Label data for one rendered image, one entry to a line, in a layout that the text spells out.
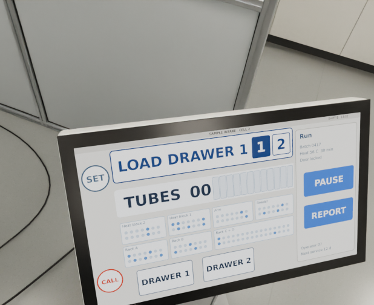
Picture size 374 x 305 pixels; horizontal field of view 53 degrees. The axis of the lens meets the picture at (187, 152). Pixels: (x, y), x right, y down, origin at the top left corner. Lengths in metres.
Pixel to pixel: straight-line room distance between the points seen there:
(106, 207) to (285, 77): 2.20
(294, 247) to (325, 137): 0.20
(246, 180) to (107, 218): 0.23
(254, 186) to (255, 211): 0.05
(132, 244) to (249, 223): 0.20
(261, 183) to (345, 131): 0.17
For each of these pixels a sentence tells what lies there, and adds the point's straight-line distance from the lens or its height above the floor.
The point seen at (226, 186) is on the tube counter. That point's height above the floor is 1.11.
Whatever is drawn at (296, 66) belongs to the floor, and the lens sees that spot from 2.79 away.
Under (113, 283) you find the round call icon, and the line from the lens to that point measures 0.65.
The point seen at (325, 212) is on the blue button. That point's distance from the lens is 0.72.
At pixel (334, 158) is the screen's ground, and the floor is 1.13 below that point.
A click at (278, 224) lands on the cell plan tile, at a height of 1.05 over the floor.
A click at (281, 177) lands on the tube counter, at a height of 1.11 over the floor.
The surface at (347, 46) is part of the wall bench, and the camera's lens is 2.82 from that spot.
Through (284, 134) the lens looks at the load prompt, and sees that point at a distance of 0.64.
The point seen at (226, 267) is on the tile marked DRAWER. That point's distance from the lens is 0.68.
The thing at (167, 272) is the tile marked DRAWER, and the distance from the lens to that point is 0.65.
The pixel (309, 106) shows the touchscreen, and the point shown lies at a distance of 0.66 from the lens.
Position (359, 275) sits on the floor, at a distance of 1.98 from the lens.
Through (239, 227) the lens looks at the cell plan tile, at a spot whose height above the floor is 1.05.
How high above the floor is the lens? 1.62
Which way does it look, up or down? 52 degrees down
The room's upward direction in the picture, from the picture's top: 9 degrees clockwise
